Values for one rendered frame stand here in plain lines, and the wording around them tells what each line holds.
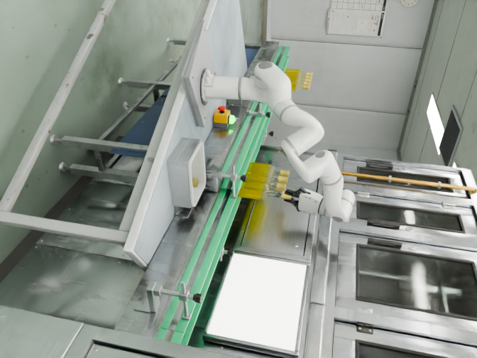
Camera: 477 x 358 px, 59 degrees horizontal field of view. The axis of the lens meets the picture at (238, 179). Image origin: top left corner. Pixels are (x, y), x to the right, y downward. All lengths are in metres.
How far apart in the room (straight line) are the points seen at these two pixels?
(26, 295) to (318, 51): 6.68
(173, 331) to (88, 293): 0.53
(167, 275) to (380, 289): 0.86
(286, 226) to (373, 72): 6.16
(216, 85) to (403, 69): 6.34
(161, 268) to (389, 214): 1.19
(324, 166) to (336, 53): 6.26
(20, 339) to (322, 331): 0.97
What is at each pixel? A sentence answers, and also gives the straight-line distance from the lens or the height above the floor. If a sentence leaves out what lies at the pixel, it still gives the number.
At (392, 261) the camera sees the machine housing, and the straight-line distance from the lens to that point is 1.98.
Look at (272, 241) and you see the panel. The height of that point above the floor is 1.15.
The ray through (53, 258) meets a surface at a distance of 2.02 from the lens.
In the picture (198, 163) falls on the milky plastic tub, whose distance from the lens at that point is 1.75.
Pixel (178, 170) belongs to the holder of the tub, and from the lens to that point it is 1.60.
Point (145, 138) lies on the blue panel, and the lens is 2.16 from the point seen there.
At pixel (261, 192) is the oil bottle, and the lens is 1.92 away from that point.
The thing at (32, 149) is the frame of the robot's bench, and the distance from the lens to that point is 1.87.
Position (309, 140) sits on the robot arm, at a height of 1.26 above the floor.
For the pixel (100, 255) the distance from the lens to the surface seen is 1.97.
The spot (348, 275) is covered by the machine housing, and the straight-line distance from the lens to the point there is 1.87.
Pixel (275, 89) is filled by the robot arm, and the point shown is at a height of 1.11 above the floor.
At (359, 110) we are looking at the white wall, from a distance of 8.22.
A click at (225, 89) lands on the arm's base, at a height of 0.88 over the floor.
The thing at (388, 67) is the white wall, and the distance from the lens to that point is 7.92.
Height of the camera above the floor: 1.31
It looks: 11 degrees down
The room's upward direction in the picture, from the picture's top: 98 degrees clockwise
